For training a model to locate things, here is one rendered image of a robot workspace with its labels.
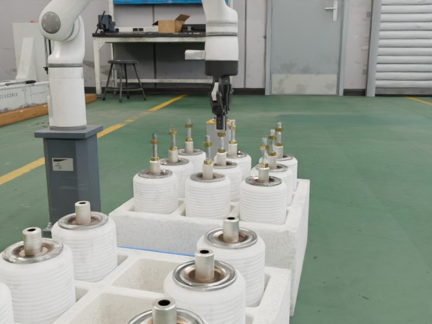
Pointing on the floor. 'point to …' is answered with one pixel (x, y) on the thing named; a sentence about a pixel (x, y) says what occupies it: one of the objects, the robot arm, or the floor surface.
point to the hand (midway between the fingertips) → (221, 123)
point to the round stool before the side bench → (121, 79)
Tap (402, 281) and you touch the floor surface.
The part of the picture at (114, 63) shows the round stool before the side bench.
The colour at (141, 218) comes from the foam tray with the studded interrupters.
